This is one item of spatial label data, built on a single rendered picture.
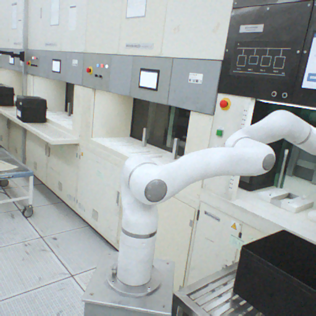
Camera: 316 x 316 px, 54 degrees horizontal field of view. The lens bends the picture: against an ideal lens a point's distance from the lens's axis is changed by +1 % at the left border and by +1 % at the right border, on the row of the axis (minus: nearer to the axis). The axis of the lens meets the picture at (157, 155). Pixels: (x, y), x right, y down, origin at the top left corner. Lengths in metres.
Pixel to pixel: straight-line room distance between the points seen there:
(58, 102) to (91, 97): 1.55
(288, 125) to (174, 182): 0.46
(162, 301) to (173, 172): 0.42
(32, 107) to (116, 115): 1.04
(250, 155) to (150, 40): 1.28
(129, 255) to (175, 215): 0.94
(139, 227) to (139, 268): 0.14
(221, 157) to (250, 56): 0.67
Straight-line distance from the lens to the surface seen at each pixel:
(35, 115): 3.56
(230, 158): 1.03
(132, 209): 1.01
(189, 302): 1.10
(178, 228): 1.95
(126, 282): 1.10
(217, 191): 1.69
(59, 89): 4.22
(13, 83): 5.60
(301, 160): 2.40
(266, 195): 1.75
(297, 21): 1.49
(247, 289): 1.15
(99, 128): 2.80
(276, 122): 1.14
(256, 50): 1.56
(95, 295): 1.08
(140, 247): 1.02
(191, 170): 0.97
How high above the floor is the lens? 1.44
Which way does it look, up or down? 14 degrees down
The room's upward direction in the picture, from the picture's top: 7 degrees clockwise
